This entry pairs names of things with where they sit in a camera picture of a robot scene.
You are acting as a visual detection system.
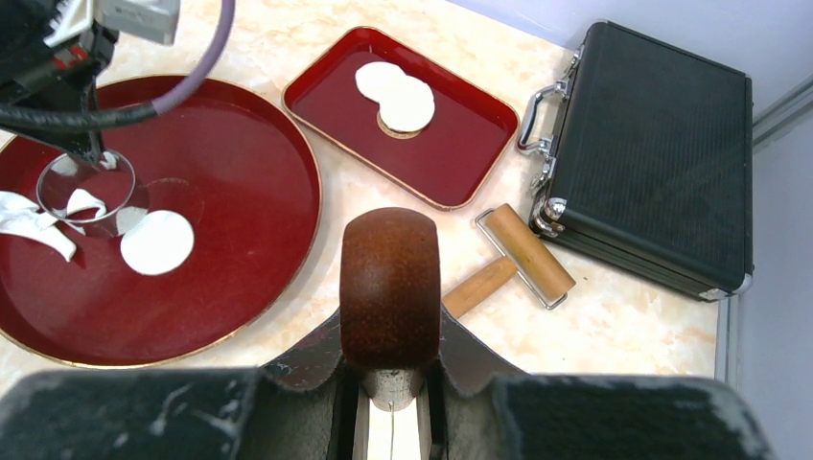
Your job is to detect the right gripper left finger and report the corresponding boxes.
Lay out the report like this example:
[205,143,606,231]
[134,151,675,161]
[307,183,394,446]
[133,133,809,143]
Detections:
[1,316,343,459]

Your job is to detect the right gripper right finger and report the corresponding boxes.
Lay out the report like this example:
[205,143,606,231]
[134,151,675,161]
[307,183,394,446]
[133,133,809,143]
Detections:
[427,313,775,459]

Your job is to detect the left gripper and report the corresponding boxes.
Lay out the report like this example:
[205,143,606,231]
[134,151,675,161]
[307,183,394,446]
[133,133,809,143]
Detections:
[0,0,122,167]

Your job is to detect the metal ring cutter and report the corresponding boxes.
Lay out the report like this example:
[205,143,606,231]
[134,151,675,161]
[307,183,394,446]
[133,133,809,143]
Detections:
[35,150,150,238]

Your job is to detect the wooden roller tool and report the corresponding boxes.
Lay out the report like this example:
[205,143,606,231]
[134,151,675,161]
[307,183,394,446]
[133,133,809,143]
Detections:
[443,203,576,319]

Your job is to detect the round red tray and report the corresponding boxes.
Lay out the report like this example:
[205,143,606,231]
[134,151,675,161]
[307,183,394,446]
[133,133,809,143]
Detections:
[1,80,322,367]

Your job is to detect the white dough scrap strip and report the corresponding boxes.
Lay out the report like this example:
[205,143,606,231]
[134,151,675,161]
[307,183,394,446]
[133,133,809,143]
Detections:
[1,189,106,262]

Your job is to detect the cut round white wrapper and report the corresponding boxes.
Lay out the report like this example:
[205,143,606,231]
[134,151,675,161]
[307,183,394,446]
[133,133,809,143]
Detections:
[120,210,195,276]

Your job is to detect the rectangular red tray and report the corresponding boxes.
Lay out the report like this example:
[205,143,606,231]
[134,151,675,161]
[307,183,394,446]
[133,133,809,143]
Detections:
[282,26,520,211]

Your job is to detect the black case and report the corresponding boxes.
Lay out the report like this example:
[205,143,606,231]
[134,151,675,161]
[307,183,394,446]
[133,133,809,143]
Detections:
[516,21,755,302]

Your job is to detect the left white wrapper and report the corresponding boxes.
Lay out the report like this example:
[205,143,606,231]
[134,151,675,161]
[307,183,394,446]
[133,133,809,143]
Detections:
[354,61,407,103]

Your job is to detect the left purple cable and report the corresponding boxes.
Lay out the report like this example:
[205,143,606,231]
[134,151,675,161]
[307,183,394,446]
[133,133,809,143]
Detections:
[0,0,238,134]

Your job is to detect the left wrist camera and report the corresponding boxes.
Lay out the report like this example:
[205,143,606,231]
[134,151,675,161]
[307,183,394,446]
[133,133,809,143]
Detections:
[43,0,181,48]

